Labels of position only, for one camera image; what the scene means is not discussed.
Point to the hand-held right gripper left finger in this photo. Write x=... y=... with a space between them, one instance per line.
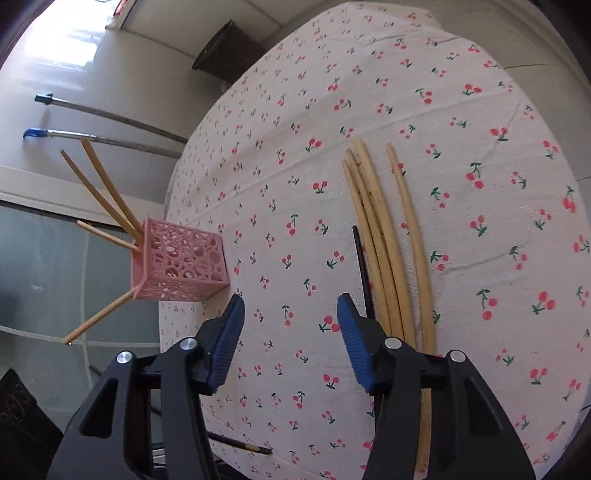
x=226 y=346

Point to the bunch of bamboo chopsticks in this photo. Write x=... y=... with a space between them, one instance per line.
x=371 y=221

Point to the dark brown trash bin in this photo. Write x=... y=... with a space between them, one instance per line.
x=231 y=50

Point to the cherry print tablecloth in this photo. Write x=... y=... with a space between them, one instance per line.
x=300 y=184

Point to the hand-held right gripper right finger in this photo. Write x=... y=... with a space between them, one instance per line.
x=355 y=341

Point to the pink perforated utensil holder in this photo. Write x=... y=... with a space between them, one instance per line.
x=184 y=258

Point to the frosted glass door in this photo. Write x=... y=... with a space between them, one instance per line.
x=46 y=277

